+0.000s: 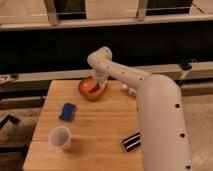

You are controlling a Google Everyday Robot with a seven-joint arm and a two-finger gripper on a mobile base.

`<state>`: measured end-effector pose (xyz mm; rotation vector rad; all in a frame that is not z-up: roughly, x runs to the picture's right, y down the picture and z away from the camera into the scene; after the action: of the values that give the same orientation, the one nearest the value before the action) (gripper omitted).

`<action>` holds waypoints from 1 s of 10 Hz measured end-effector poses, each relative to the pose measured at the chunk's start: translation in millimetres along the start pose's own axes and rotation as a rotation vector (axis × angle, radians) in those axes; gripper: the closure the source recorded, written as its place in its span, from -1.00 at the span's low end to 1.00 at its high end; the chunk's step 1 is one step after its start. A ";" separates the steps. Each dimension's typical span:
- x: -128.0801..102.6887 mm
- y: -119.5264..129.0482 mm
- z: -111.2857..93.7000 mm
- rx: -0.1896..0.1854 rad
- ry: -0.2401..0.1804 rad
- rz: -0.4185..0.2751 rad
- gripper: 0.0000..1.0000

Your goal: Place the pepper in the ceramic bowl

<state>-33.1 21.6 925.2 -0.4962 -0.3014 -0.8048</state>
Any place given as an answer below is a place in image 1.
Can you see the red pepper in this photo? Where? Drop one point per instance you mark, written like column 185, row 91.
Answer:
column 96, row 88

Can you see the black object on floor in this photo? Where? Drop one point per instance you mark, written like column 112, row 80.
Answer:
column 14, row 120

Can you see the black clamp on rail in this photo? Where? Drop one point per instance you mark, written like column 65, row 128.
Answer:
column 187, row 64

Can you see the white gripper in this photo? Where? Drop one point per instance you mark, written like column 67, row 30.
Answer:
column 99, row 76

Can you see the black white striped block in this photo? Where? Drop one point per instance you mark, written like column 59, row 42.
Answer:
column 132, row 142

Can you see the small white object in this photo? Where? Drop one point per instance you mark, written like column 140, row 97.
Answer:
column 130, row 91

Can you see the orange ceramic bowl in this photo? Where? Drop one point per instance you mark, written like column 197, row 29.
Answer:
column 90, row 89

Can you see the grey metal rail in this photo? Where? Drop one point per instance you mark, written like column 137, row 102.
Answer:
column 199, row 70

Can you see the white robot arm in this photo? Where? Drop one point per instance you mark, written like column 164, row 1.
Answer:
column 161, row 121

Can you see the blue sponge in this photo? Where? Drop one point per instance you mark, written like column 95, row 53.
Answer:
column 68, row 111

